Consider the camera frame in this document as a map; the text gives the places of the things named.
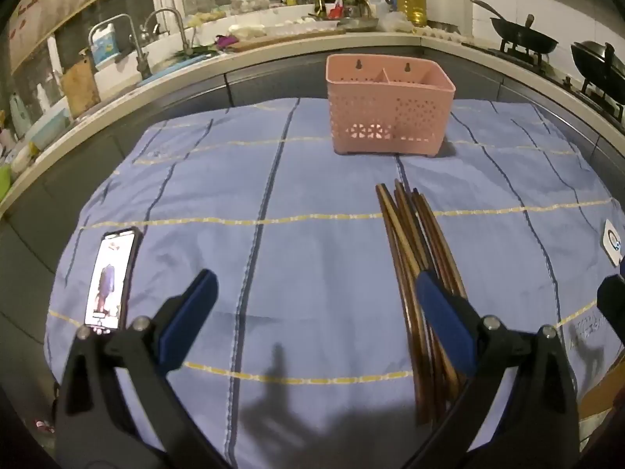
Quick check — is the tall steel faucet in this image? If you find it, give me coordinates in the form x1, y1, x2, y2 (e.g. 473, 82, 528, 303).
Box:
88, 14, 152, 79

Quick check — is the wall poster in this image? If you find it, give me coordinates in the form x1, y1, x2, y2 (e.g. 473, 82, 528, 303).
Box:
7, 0, 164, 72

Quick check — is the black wok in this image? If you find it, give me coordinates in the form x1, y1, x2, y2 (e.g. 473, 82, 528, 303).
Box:
471, 0, 559, 54
570, 41, 625, 96

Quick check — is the white printed tag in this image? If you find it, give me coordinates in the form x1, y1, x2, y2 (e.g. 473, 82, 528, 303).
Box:
602, 219, 625, 267

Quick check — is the blue striped cloth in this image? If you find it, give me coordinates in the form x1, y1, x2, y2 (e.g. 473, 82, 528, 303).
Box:
44, 98, 625, 469

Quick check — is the wooden cutting board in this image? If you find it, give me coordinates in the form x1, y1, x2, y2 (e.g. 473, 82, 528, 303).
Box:
61, 56, 101, 118

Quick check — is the green dish soap bottle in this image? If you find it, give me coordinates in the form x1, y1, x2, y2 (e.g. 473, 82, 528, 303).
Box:
10, 95, 32, 140

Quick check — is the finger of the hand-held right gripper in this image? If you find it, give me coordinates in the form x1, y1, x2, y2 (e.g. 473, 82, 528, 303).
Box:
596, 274, 625, 347

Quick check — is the clear plastic bag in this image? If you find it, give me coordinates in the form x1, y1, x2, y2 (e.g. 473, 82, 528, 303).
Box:
378, 10, 416, 34

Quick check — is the kitchen counter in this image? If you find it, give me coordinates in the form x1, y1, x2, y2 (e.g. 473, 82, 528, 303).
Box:
0, 24, 625, 216

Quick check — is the bundle of dark chopsticks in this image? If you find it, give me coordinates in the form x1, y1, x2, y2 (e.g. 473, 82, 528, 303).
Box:
375, 180, 470, 426

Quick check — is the black smartphone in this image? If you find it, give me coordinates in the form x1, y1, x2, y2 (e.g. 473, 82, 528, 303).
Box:
83, 227, 143, 337

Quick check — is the egg tray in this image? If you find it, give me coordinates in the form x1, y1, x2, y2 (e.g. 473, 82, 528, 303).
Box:
420, 22, 472, 42

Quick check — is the curved steel faucet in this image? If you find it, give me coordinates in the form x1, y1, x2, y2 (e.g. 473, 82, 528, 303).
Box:
144, 8, 193, 57

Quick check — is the pink plastic utensil basket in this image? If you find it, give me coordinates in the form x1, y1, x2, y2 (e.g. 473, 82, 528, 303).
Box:
326, 54, 456, 158

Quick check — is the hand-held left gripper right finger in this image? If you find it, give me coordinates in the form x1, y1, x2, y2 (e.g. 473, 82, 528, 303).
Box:
405, 270, 582, 469

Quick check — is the blue and white jug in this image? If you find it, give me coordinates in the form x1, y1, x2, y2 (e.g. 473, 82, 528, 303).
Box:
90, 23, 120, 66

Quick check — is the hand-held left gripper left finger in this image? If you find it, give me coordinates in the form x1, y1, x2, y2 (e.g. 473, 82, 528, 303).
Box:
55, 269, 230, 469

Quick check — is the yellow oil bottle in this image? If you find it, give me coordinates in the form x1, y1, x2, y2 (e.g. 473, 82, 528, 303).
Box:
396, 0, 428, 27

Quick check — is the long wooden chopping board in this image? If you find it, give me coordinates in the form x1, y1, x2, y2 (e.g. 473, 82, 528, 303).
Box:
227, 27, 347, 52

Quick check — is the gas stove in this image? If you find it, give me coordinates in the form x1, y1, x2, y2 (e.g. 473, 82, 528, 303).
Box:
464, 39, 625, 123

